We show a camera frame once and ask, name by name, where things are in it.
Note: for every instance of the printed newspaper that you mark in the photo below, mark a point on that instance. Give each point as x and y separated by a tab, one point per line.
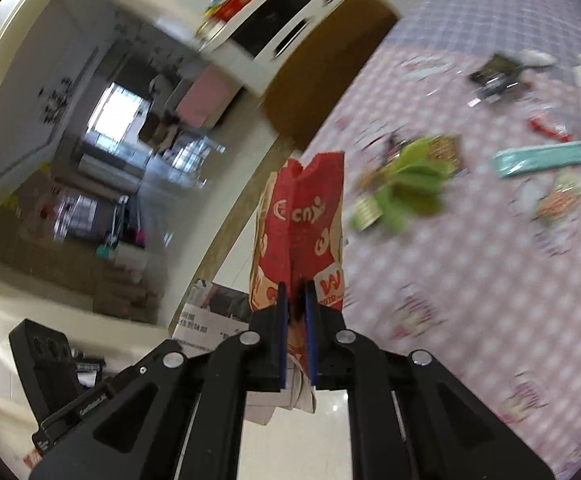
210	310

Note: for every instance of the clear wrapped snack packet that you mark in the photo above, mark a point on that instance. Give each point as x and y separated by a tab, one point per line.
560	202

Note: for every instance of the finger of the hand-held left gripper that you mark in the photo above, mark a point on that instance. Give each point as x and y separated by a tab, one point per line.
135	372

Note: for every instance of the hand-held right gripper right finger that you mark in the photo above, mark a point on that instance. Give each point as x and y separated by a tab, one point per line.
312	345

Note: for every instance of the black crumpled wrapper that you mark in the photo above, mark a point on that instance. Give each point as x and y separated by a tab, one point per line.
498	77

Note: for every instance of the white crumpled tissue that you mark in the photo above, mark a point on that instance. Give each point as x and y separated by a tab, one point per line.
535	57

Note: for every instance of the pink checkered tablecloth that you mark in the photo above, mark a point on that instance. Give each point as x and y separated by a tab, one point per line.
470	285

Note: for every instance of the sofa with pink cover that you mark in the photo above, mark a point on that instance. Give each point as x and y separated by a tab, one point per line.
203	100

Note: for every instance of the brown cardboard box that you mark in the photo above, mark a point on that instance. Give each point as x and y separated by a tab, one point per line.
120	295

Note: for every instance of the white sideboard cabinet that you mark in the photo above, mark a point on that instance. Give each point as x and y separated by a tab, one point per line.
243	62

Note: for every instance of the yellow printed snack wrapper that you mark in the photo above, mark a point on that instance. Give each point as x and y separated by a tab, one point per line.
448	152

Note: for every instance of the red paper snack bag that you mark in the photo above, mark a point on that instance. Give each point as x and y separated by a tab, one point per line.
300	220

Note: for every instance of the brown wooden chair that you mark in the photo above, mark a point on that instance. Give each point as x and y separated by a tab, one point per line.
310	95

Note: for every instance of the small red wrapper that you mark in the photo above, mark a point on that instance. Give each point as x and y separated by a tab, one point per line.
548	127

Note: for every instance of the green crumpled wrapper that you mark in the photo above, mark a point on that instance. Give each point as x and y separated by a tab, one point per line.
410	180

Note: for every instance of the teal long packet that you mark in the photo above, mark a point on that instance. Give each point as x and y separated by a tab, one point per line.
540	157

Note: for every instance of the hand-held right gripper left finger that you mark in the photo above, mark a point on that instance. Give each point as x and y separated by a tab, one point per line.
282	340

